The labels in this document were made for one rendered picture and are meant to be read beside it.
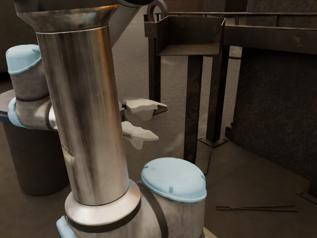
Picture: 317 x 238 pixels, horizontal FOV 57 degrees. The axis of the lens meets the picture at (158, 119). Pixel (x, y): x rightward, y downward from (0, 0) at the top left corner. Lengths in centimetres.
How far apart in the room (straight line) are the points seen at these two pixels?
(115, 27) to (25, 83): 25
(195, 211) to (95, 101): 28
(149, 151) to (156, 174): 115
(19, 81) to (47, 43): 34
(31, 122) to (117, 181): 35
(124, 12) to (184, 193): 31
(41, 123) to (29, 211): 75
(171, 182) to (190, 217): 7
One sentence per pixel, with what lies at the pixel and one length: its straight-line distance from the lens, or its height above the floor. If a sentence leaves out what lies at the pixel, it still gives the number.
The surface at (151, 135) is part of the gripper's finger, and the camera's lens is 59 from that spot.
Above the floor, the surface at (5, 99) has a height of 43.
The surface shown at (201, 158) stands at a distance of 161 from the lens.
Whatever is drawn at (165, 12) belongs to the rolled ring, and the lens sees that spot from 187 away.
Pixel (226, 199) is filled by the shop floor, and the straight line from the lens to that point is 139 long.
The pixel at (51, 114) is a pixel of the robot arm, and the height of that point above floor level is 63.
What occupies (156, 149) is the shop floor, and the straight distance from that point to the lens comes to 167.
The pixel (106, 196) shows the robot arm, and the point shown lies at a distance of 43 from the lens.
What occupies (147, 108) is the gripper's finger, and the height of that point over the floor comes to 64.
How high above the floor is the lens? 92
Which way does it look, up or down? 27 degrees down
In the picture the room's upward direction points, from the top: straight up
